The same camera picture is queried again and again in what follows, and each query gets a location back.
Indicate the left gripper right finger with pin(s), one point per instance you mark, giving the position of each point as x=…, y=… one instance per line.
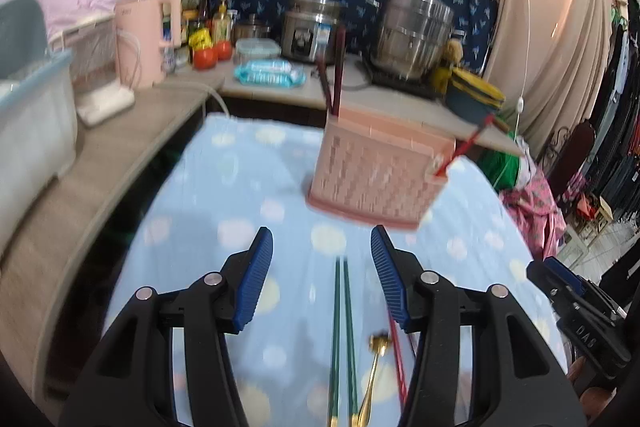
x=388, y=265

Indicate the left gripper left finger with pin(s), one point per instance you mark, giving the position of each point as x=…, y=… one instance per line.
x=248, y=271

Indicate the dark red chopstick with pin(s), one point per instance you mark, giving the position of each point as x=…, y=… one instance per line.
x=323, y=76
x=340, y=52

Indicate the gold flower spoon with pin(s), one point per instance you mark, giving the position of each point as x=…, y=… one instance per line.
x=378, y=344

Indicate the light blue patterned tablecloth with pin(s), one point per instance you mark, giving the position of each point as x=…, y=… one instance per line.
x=236, y=176

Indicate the pink perforated utensil holder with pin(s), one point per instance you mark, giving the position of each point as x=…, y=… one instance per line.
x=379, y=169

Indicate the pink floral garment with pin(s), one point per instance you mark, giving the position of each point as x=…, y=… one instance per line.
x=536, y=215

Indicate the green plastic bag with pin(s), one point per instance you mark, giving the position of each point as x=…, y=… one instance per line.
x=501, y=169

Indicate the black induction cooker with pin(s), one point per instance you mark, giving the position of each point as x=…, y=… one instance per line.
x=379, y=78

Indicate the stacked yellow blue bowls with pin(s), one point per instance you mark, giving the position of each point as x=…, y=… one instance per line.
x=471, y=97

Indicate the grey back counter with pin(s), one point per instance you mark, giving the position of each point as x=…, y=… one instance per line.
x=358, y=92

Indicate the blue wet wipes pack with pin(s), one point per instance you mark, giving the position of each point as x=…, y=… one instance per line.
x=270, y=73

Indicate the left tomato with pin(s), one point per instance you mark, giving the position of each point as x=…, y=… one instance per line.
x=204, y=59

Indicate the tomato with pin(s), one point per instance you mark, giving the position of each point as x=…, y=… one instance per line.
x=224, y=50
x=204, y=59

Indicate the white blender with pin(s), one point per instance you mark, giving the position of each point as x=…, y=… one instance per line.
x=99, y=93

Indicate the clear food container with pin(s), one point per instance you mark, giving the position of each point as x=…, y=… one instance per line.
x=252, y=49

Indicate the right tomato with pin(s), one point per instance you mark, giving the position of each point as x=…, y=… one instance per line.
x=224, y=50

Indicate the yellow seasoning packet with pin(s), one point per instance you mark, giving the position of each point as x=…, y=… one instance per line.
x=200, y=39

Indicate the pink electric kettle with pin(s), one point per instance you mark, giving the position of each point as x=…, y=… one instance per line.
x=145, y=29

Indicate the stacked steel steamer pot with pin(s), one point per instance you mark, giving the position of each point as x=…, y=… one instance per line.
x=411, y=36

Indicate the small steel lidded pot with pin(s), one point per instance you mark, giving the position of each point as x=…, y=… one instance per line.
x=251, y=27

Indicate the white dish drainer box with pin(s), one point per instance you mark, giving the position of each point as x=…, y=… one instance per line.
x=38, y=137

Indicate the yellow oil bottle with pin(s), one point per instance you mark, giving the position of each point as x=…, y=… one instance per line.
x=221, y=23

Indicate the steel rice cooker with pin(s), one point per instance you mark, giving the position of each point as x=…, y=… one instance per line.
x=309, y=30

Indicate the beige curtain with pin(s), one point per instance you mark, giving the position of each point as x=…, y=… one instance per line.
x=548, y=57

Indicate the teal dish drainer lid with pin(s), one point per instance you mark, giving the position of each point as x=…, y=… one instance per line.
x=23, y=36

